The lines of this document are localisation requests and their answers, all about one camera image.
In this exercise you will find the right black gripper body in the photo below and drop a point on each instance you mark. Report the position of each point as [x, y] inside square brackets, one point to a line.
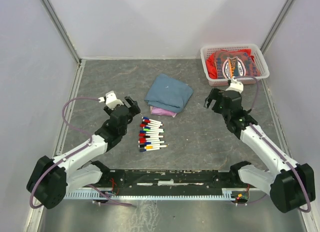
[217, 104]

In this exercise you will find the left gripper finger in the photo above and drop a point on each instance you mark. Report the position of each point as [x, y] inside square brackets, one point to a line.
[130, 101]
[135, 108]

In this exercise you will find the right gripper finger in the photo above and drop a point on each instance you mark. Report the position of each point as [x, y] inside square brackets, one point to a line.
[214, 94]
[208, 101]

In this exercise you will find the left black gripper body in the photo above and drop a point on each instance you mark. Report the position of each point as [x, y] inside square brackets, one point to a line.
[124, 130]

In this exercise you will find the pink cloth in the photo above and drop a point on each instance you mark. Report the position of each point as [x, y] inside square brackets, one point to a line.
[161, 112]

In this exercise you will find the blue cloth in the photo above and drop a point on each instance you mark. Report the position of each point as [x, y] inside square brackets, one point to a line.
[168, 93]

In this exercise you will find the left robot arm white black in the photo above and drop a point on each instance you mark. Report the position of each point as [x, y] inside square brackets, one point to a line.
[53, 178]

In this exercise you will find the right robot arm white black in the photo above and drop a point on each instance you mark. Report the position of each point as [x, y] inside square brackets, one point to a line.
[289, 184]

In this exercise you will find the blue cap marker with eraser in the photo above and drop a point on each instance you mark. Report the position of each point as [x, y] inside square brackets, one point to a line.
[147, 120]

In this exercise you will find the green cap marker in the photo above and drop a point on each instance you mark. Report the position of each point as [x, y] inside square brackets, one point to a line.
[152, 129]

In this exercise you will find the red printed cloth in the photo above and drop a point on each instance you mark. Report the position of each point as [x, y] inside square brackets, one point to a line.
[224, 64]

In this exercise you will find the yellow cap marker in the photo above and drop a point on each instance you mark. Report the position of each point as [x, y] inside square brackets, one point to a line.
[152, 148]

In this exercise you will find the white plastic basket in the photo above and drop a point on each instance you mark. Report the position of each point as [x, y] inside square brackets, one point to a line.
[260, 62]

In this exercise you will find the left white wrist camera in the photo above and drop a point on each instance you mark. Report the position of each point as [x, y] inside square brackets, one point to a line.
[111, 101]

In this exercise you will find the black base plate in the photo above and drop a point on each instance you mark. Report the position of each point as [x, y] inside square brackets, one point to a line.
[128, 178]

